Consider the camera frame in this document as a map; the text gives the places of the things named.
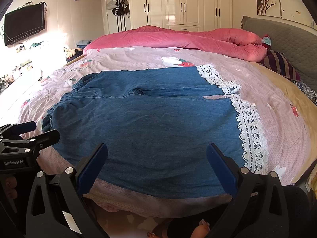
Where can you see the white glossy wardrobe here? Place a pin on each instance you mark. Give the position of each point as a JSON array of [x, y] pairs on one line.
[[182, 15]]

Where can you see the grey padded headboard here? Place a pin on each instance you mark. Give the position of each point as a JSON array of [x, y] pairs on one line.
[[298, 45]]

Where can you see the left hand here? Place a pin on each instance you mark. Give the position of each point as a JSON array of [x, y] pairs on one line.
[[9, 185]]

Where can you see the right hand red nails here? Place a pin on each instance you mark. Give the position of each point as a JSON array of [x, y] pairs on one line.
[[201, 230]]

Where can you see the striped dark pillow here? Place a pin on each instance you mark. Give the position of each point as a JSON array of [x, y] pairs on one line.
[[277, 62]]

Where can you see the black wall television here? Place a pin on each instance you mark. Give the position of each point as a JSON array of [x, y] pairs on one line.
[[23, 23]]

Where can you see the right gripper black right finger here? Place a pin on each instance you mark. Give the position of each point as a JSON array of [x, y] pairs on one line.
[[258, 207]]

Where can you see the bags hanging on door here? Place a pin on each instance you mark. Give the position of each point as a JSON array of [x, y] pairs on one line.
[[118, 7]]

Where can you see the pink folded quilt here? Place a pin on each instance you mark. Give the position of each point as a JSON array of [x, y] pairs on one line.
[[234, 43]]

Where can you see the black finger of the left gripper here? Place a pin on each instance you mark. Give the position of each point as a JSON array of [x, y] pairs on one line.
[[23, 128], [42, 141]]

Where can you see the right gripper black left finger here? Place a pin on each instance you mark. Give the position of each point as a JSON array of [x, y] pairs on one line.
[[56, 207]]

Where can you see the floral wall painting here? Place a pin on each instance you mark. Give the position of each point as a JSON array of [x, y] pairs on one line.
[[292, 10]]

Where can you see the white door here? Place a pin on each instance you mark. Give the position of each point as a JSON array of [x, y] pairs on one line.
[[116, 16]]

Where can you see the blue denim pants lace hem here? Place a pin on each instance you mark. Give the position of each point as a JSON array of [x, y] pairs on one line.
[[157, 125]]

